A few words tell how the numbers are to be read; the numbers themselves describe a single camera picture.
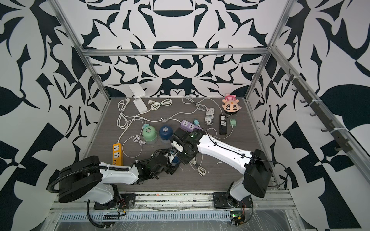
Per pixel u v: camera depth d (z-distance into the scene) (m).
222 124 1.02
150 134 0.88
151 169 0.64
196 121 1.02
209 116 1.06
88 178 0.43
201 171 0.81
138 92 0.91
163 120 1.05
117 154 0.87
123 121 1.06
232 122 1.04
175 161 0.78
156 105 1.12
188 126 1.01
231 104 1.05
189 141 0.54
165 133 0.89
